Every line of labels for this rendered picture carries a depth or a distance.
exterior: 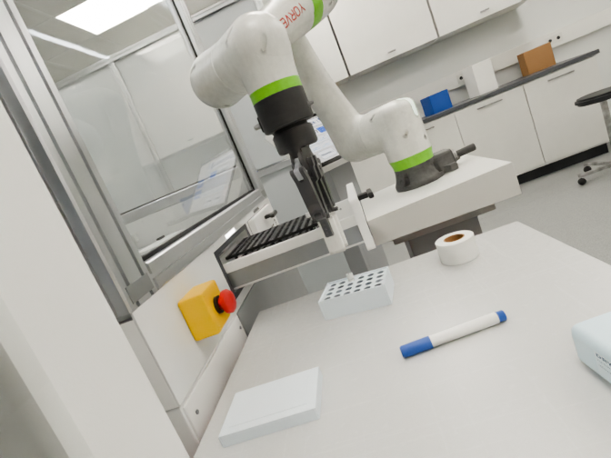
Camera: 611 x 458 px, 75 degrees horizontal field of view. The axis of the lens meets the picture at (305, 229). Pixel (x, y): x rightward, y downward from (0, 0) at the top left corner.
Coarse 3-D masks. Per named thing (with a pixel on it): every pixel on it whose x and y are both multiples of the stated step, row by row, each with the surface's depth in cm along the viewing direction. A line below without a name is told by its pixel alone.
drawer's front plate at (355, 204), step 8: (352, 184) 101; (352, 192) 89; (352, 200) 79; (352, 208) 79; (360, 208) 79; (360, 216) 79; (360, 224) 80; (368, 232) 80; (368, 240) 80; (368, 248) 81
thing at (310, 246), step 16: (352, 224) 82; (240, 240) 110; (288, 240) 84; (304, 240) 83; (320, 240) 83; (352, 240) 82; (224, 256) 98; (240, 256) 109; (256, 256) 85; (272, 256) 85; (288, 256) 84; (304, 256) 84; (320, 256) 84; (240, 272) 86; (256, 272) 85; (272, 272) 85
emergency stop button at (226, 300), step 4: (220, 292) 65; (224, 292) 64; (228, 292) 65; (220, 296) 64; (224, 296) 64; (228, 296) 64; (232, 296) 65; (220, 300) 64; (224, 300) 63; (228, 300) 64; (232, 300) 65; (220, 304) 65; (224, 304) 63; (228, 304) 64; (232, 304) 64; (224, 308) 64; (228, 308) 64; (232, 308) 64; (228, 312) 64; (232, 312) 65
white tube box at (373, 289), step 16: (368, 272) 76; (384, 272) 73; (336, 288) 75; (352, 288) 72; (368, 288) 68; (384, 288) 67; (320, 304) 71; (336, 304) 70; (352, 304) 69; (368, 304) 69; (384, 304) 68
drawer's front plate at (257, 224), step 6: (270, 204) 142; (264, 210) 130; (270, 210) 139; (258, 216) 121; (264, 216) 127; (252, 222) 114; (258, 222) 119; (264, 222) 125; (270, 222) 133; (276, 222) 142; (252, 228) 114; (258, 228) 116; (264, 228) 122
